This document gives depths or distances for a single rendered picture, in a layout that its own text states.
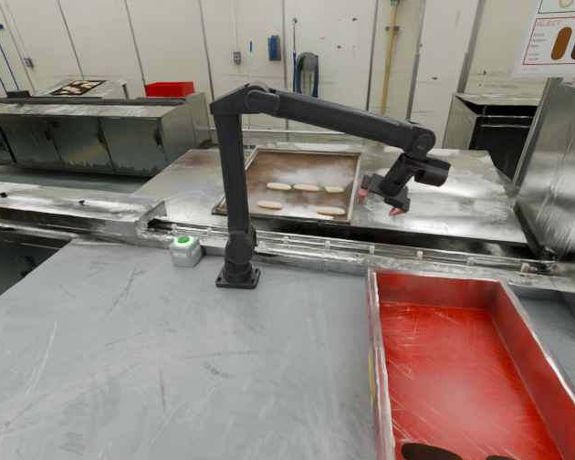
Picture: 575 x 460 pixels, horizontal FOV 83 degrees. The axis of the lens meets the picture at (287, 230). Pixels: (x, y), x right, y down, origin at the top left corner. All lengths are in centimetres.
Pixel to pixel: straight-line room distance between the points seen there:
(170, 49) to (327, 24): 221
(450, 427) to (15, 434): 80
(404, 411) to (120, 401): 56
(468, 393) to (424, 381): 8
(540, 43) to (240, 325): 147
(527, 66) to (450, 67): 270
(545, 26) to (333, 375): 143
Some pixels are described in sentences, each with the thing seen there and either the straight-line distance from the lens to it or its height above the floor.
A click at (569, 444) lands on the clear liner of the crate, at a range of 76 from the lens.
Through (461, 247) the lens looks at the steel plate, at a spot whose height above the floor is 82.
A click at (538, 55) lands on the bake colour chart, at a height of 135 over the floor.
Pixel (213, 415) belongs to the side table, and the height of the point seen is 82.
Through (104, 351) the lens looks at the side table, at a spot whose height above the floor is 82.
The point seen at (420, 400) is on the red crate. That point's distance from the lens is 75.
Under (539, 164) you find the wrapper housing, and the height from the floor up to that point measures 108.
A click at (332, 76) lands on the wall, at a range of 464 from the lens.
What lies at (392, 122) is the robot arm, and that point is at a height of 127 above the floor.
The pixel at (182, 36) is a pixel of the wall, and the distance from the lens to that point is 531.
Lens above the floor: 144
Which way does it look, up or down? 31 degrees down
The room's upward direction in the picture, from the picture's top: 2 degrees counter-clockwise
